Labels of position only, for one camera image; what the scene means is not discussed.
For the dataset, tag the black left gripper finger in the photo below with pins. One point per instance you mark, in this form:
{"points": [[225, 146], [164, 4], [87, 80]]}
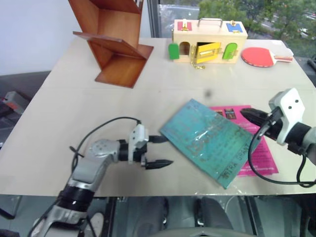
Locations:
{"points": [[158, 139], [159, 164]]}

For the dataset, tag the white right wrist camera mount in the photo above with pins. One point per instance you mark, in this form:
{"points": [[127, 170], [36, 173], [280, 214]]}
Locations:
{"points": [[290, 111]]}

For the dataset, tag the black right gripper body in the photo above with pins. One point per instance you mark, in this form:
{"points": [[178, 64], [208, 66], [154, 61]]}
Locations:
{"points": [[272, 126]]}

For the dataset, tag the large green arched door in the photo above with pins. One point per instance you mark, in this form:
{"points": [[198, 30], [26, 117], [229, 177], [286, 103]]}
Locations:
{"points": [[229, 51]]}

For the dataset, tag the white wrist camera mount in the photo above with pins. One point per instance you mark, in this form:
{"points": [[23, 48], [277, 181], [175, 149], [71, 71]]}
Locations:
{"points": [[290, 111], [137, 138]]}

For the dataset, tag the pink booklet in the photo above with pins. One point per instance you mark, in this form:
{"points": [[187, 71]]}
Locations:
{"points": [[265, 158]]}

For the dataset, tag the grey window frame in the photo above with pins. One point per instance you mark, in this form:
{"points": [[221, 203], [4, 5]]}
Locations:
{"points": [[153, 17]]}

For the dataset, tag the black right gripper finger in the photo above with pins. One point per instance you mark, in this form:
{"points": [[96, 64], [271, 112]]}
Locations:
{"points": [[254, 112], [255, 121]]}

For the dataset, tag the blue latch panel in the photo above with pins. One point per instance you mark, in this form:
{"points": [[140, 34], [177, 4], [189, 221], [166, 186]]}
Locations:
{"points": [[235, 27]]}

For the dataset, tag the red table tennis paddle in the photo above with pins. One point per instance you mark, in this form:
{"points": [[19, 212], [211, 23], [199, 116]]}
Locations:
{"points": [[256, 56]]}

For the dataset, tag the brown wooden zigzag bookshelf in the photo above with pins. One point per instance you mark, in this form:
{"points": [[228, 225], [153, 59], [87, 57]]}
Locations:
{"points": [[116, 47]]}

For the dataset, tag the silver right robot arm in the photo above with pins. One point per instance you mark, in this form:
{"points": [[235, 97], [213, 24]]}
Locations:
{"points": [[309, 140]]}

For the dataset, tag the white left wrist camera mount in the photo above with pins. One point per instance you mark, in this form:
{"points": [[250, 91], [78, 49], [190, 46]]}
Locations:
{"points": [[137, 138]]}

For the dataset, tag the black table leg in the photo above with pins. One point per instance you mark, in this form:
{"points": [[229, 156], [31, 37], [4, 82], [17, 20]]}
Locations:
{"points": [[109, 217], [251, 217]]}

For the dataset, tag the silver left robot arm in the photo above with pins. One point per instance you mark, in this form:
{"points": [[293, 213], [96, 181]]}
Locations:
{"points": [[89, 168]]}

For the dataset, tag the yellow square box door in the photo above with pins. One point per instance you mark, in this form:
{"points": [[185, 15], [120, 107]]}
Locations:
{"points": [[207, 53]]}

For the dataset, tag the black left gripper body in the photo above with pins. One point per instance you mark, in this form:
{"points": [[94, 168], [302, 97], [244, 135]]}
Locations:
{"points": [[142, 154]]}

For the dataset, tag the small green arched door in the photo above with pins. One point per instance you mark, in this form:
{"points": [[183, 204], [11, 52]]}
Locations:
{"points": [[174, 51]]}

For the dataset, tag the teal book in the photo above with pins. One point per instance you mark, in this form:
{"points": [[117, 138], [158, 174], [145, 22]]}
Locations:
{"points": [[205, 140]]}

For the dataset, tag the red latch panel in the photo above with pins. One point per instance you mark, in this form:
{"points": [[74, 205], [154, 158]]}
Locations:
{"points": [[184, 26]]}

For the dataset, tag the wooden lock activity box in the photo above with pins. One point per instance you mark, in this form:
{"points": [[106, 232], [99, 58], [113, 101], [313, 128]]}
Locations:
{"points": [[209, 34]]}

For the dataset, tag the grey box with red label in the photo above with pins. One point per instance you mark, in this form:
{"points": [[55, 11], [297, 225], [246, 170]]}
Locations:
{"points": [[14, 102]]}

